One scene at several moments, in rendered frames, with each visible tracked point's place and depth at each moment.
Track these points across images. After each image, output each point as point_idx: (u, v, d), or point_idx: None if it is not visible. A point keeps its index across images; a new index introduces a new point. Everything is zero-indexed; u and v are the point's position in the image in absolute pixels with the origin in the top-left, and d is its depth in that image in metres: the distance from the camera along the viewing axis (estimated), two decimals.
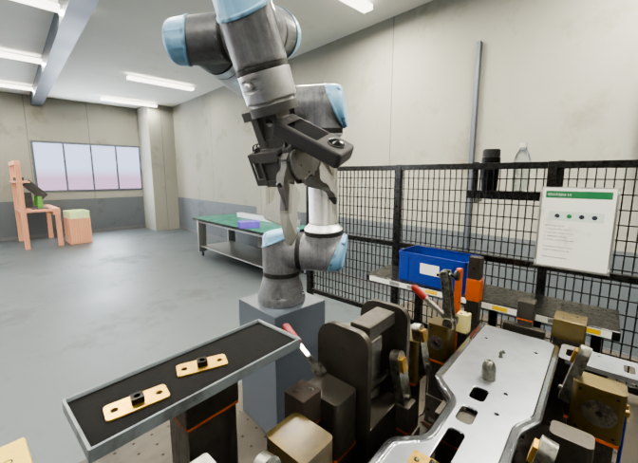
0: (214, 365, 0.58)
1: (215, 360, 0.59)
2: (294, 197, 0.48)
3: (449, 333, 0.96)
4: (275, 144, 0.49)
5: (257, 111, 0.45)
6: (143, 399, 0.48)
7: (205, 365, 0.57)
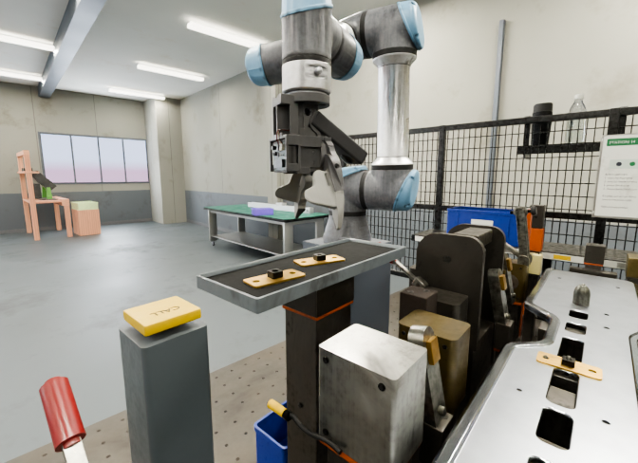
0: (332, 260, 0.55)
1: (329, 257, 0.57)
2: None
3: (525, 269, 0.94)
4: (308, 134, 0.50)
5: (317, 95, 0.47)
6: (282, 274, 0.46)
7: (324, 259, 0.55)
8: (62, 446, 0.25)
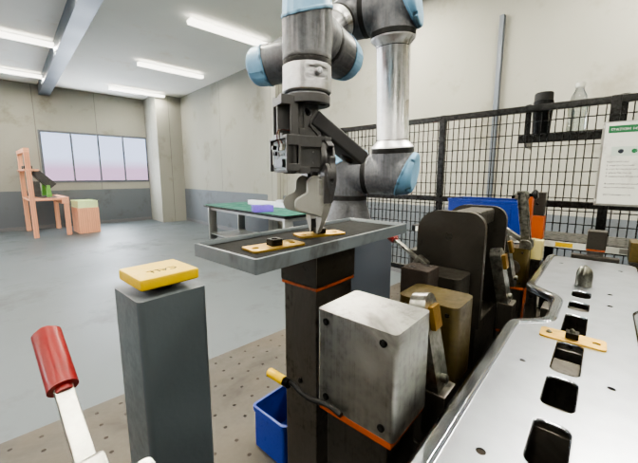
0: (332, 232, 0.54)
1: (329, 231, 0.56)
2: (328, 189, 0.52)
3: (527, 254, 0.93)
4: (308, 134, 0.50)
5: (317, 95, 0.47)
6: (281, 242, 0.45)
7: (324, 232, 0.54)
8: (53, 391, 0.24)
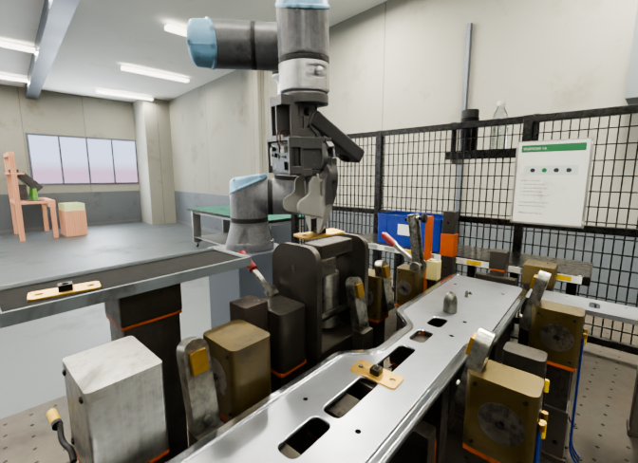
0: (332, 232, 0.55)
1: (328, 231, 0.56)
2: (328, 190, 0.52)
3: (417, 276, 0.95)
4: (307, 134, 0.49)
5: (317, 95, 0.46)
6: (71, 287, 0.47)
7: (324, 232, 0.54)
8: None
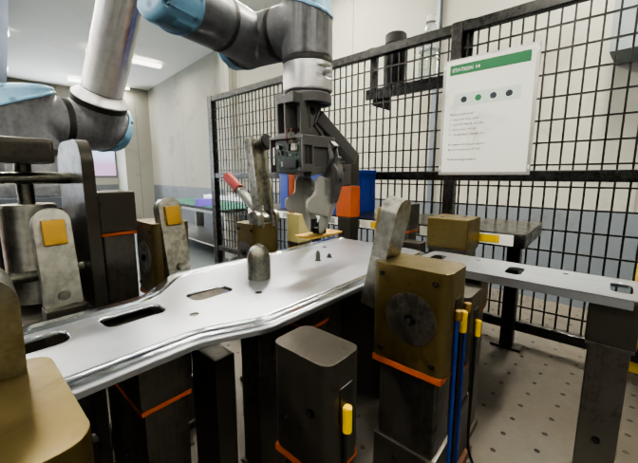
0: (331, 231, 0.55)
1: (326, 231, 0.57)
2: (329, 189, 0.53)
3: (257, 232, 0.62)
4: (312, 134, 0.49)
5: (326, 95, 0.47)
6: None
7: (325, 232, 0.54)
8: None
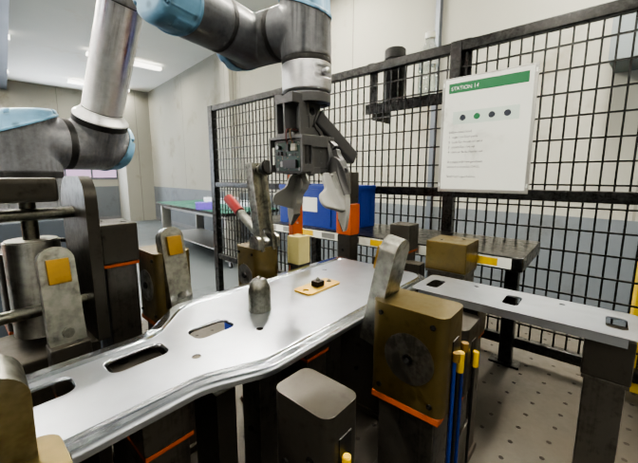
0: (329, 284, 0.57)
1: (324, 281, 0.58)
2: (339, 185, 0.51)
3: (257, 257, 0.62)
4: (312, 134, 0.49)
5: (325, 95, 0.47)
6: None
7: (323, 285, 0.56)
8: None
